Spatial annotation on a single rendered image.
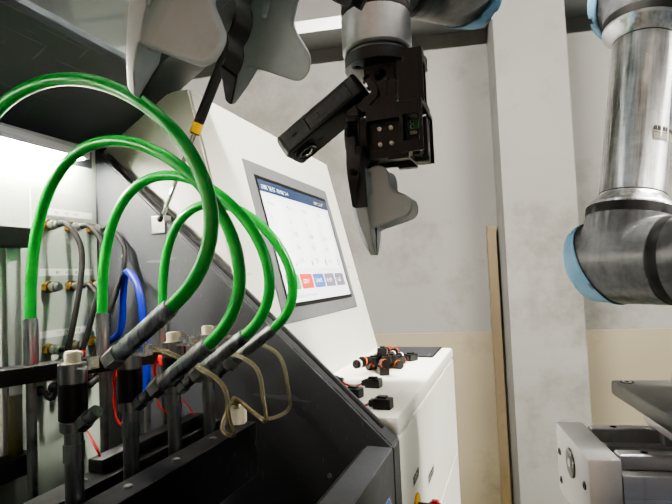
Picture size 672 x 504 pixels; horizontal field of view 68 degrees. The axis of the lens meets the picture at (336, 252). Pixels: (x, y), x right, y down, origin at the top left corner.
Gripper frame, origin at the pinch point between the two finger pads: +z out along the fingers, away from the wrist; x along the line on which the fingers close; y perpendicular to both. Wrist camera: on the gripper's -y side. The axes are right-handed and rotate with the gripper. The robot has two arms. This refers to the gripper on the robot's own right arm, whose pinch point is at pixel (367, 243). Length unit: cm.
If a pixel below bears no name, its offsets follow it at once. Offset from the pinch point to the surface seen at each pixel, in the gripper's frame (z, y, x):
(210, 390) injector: 19.4, -28.3, 11.5
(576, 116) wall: -66, 46, 203
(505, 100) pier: -70, 15, 176
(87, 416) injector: 16.3, -26.3, -12.6
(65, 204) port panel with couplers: -11, -57, 12
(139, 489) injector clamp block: 25.2, -24.2, -8.0
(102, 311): 7.0, -40.5, 3.6
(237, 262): 1.4, -13.4, -4.6
